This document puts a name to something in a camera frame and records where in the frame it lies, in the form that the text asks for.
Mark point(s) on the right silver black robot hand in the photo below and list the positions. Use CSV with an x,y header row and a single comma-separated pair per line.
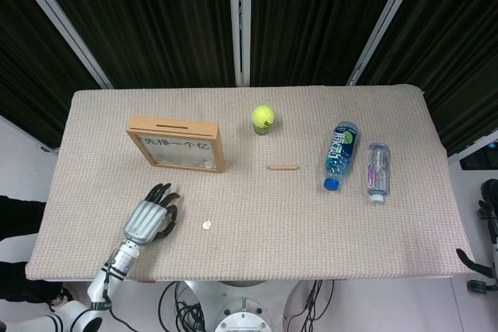
x,y
478,268

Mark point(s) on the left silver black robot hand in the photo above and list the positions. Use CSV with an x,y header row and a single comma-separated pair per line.
x,y
144,221

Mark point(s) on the silver coin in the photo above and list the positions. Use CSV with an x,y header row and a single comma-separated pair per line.
x,y
206,225

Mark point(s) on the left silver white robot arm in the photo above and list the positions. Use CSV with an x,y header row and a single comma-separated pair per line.
x,y
118,260

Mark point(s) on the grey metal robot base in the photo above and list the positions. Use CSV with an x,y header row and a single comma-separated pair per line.
x,y
241,308

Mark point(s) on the black caster wheel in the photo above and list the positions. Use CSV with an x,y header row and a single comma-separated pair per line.
x,y
479,286

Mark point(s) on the dark screen panel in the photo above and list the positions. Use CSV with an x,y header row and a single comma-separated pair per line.
x,y
480,159

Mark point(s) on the black white shoe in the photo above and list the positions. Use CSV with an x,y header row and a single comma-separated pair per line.
x,y
60,302

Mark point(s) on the person in black clothes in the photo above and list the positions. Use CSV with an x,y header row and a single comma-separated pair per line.
x,y
19,215

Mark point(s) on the beige woven table cloth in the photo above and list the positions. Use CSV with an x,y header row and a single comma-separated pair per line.
x,y
272,223

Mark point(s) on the clear plastic water bottle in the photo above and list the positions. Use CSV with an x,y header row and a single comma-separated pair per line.
x,y
378,170

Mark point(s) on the thin wooden stick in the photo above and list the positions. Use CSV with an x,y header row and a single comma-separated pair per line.
x,y
283,167

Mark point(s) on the yellow tennis ball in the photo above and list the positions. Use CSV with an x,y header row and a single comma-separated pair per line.
x,y
262,115

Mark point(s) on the blue label drink bottle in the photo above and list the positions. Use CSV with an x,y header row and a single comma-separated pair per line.
x,y
340,153

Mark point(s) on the black pleated curtain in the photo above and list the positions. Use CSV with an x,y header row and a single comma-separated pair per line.
x,y
148,17
459,56
319,17
31,56

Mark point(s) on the wooden coin box frame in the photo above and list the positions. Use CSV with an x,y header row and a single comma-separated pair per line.
x,y
171,126

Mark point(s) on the white frame post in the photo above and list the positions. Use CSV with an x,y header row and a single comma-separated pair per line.
x,y
59,17
232,17
389,17

